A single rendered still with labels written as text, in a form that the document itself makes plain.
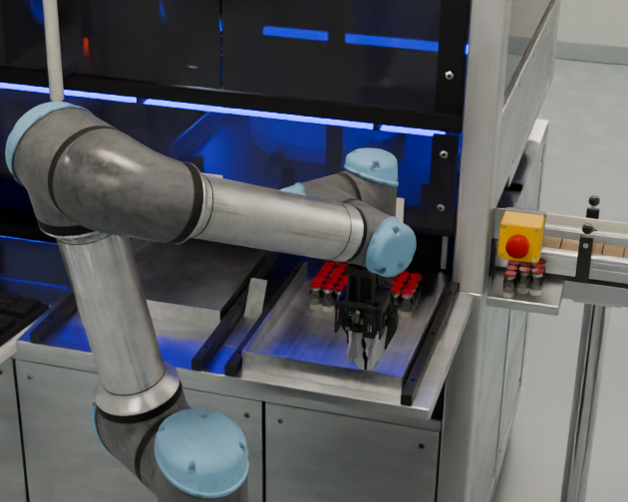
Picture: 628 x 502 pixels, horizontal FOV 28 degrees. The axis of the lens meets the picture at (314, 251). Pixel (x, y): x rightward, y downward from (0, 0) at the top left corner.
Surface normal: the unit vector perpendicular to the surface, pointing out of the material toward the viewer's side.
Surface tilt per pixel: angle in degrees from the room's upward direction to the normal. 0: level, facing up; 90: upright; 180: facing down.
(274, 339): 0
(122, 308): 92
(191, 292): 0
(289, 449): 90
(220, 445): 7
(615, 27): 90
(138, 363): 92
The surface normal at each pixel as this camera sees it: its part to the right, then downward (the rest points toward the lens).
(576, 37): -0.28, 0.41
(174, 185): 0.54, -0.21
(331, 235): 0.62, 0.26
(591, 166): 0.01, -0.90
